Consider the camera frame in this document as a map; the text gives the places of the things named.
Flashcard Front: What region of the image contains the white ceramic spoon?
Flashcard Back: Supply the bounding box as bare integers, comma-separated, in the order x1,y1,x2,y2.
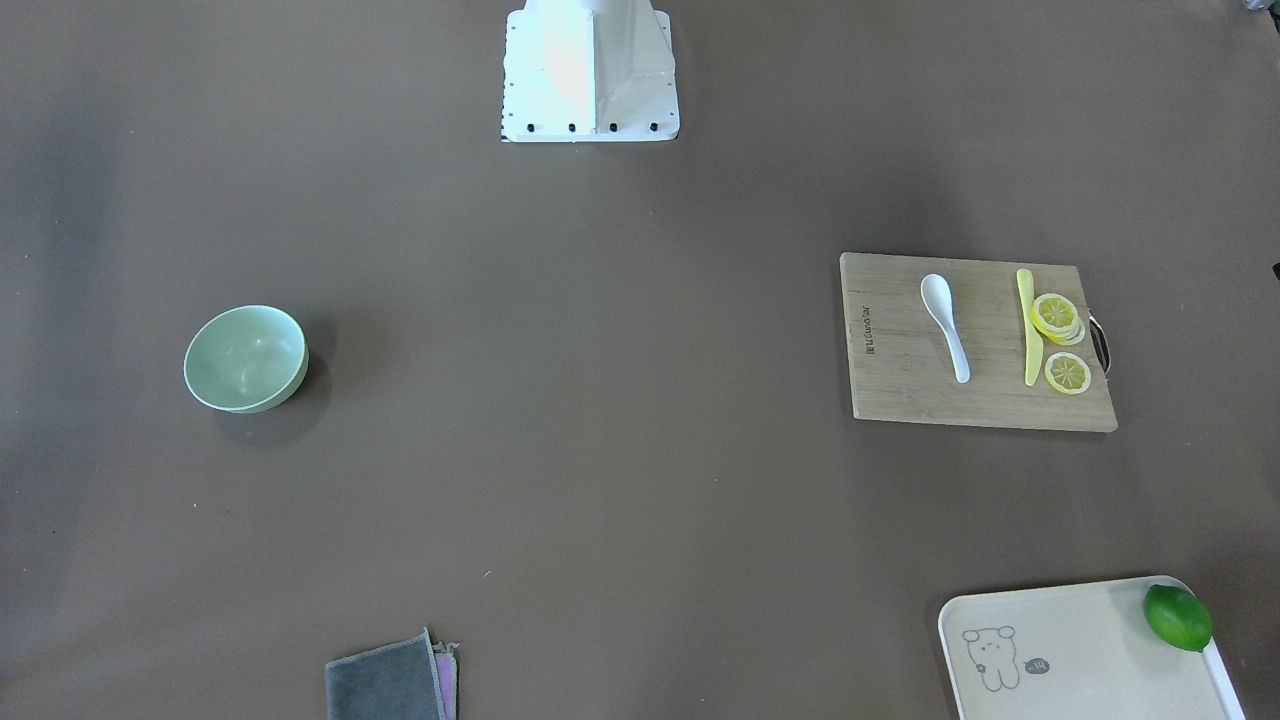
920,273,972,384

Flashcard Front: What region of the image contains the light green bowl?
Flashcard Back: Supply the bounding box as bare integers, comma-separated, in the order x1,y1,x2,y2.
183,304,310,414

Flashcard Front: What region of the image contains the bamboo cutting board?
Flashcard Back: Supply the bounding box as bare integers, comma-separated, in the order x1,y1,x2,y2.
838,252,1117,433

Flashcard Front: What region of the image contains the pink folded cloth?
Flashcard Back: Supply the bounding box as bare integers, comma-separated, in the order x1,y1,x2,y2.
431,643,460,720

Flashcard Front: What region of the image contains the yellow plastic knife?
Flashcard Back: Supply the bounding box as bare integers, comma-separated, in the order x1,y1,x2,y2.
1015,266,1044,387

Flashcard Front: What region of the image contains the grey folded cloth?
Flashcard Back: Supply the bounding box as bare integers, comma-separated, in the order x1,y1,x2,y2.
325,628,445,719

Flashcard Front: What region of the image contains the top stacked lemon slice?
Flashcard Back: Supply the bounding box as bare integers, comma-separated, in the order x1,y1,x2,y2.
1034,293,1079,336

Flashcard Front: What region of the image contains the stacked lemon slice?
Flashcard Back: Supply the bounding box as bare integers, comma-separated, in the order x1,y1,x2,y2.
1034,293,1079,336
1044,315,1085,346

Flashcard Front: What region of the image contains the single lemon slice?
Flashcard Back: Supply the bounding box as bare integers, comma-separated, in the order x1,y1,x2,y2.
1043,352,1092,396

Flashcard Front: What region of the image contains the lower stacked lemon slice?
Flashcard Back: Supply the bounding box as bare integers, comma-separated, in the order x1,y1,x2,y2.
1044,315,1085,346

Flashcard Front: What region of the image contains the cream tray with bear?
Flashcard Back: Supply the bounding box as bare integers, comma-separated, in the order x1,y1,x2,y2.
937,575,1244,719

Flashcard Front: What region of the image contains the green lime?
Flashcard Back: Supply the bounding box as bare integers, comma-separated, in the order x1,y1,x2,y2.
1143,584,1213,653

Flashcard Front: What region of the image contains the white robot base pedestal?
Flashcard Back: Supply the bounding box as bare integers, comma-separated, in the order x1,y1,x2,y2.
500,1,681,143

